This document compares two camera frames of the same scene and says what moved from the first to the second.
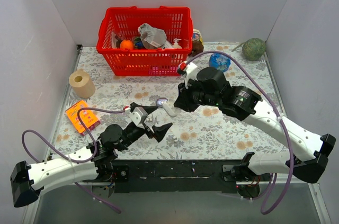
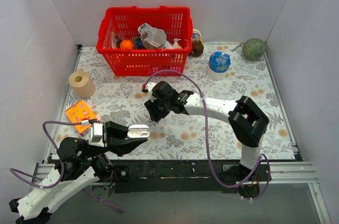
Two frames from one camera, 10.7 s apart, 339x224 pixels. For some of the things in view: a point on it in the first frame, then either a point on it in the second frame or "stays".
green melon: x=253 y=49 stays
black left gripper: x=148 y=126 -> x=107 y=137
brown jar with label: x=197 y=44 stays
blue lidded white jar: x=220 y=61 stays
